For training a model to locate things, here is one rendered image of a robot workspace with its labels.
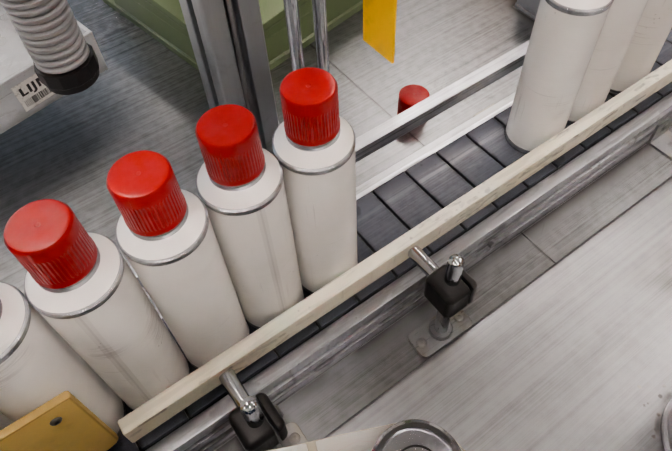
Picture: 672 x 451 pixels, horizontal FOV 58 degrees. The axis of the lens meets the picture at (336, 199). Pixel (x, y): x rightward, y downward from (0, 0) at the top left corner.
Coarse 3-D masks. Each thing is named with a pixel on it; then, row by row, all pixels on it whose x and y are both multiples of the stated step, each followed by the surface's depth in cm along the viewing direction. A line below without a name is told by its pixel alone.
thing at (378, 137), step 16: (496, 64) 52; (512, 64) 53; (464, 80) 51; (480, 80) 51; (496, 80) 53; (432, 96) 50; (448, 96) 50; (464, 96) 52; (416, 112) 49; (432, 112) 50; (384, 128) 48; (400, 128) 49; (368, 144) 48; (384, 144) 49
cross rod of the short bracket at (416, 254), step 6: (414, 246) 48; (408, 252) 48; (414, 252) 47; (420, 252) 47; (414, 258) 47; (420, 258) 47; (426, 258) 47; (420, 264) 47; (426, 264) 47; (432, 264) 47; (426, 270) 47; (432, 270) 46
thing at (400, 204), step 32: (608, 96) 61; (480, 128) 59; (608, 128) 58; (448, 160) 57; (480, 160) 57; (512, 160) 57; (384, 192) 55; (416, 192) 55; (448, 192) 55; (512, 192) 54; (384, 224) 53; (416, 224) 53; (320, 320) 47; (288, 352) 48; (192, 416) 44; (128, 448) 42
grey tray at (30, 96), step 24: (0, 24) 70; (0, 48) 67; (24, 48) 67; (96, 48) 63; (0, 72) 65; (24, 72) 58; (0, 96) 58; (24, 96) 60; (48, 96) 62; (0, 120) 59
